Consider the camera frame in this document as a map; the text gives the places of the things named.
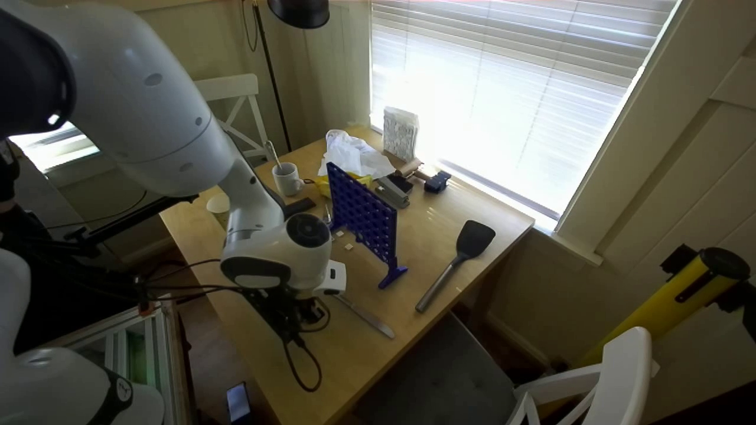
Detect black television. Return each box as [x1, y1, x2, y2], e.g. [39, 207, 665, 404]
[10, 234, 151, 352]

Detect blue head wooden hammer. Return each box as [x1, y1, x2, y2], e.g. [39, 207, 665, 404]
[399, 159, 454, 195]

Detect silver table knife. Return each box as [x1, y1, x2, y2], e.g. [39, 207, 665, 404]
[337, 292, 399, 342]

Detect blue connect four rack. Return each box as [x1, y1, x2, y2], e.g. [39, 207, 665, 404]
[323, 160, 411, 291]

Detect white wooden chair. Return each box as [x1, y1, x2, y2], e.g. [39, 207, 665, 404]
[506, 324, 659, 425]
[191, 71, 274, 162]

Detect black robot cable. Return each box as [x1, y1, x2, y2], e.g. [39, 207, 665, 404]
[131, 257, 332, 395]

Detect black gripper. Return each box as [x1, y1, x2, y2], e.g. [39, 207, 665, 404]
[245, 284, 331, 342]

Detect black spatula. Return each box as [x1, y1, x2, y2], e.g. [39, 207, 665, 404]
[414, 218, 497, 316]

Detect white television stand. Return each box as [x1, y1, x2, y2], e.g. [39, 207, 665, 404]
[45, 302, 186, 425]

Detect white mug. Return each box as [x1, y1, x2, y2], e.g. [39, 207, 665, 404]
[269, 160, 307, 201]

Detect black smartphone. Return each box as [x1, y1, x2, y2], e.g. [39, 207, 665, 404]
[223, 380, 254, 425]

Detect white window blinds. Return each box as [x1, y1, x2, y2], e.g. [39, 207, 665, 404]
[366, 0, 679, 221]

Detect clear plastic jar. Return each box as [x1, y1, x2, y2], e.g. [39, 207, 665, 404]
[380, 104, 419, 162]

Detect black remote control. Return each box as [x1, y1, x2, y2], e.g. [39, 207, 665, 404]
[280, 195, 319, 219]

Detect black floor lamp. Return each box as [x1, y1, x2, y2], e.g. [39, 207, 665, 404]
[247, 0, 332, 156]

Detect grey stapler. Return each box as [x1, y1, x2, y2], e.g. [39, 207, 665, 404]
[370, 173, 414, 211]

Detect cream panel door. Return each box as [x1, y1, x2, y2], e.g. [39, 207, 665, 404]
[620, 30, 756, 404]

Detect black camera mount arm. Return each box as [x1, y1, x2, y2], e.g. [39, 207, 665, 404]
[61, 191, 202, 249]

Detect yellow stanchion post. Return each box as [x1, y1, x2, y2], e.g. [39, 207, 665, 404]
[577, 244, 754, 369]

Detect white plastic bag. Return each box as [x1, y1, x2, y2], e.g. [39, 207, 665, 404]
[317, 128, 396, 181]

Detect white paper cup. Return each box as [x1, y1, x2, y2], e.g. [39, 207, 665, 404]
[202, 188, 233, 231]

